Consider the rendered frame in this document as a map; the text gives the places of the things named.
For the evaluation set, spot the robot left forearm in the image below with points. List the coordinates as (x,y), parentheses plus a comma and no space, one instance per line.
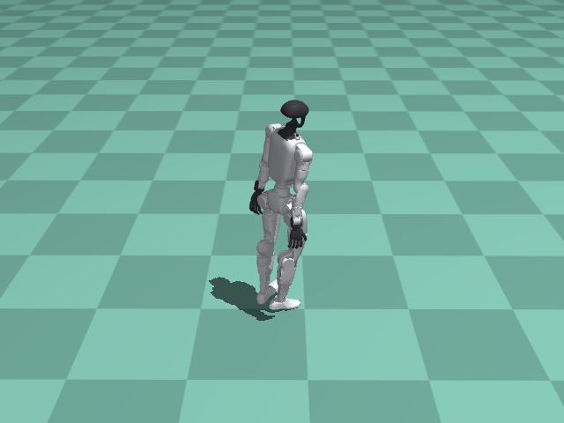
(263,176)

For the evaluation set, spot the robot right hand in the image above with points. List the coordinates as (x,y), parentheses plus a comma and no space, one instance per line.
(296,235)

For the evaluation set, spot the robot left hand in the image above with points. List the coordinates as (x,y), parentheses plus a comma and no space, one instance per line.
(253,203)

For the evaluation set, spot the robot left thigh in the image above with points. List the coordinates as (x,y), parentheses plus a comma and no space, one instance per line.
(271,222)

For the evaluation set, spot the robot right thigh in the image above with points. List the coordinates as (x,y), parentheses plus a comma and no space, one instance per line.
(294,253)

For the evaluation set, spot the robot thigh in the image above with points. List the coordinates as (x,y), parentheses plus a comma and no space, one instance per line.
(271,222)
(294,253)

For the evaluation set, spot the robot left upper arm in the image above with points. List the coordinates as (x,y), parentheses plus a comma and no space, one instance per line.
(269,129)

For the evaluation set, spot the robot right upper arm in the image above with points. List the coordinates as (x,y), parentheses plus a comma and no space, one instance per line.
(302,154)

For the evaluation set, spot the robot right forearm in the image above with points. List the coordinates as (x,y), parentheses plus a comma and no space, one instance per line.
(298,200)

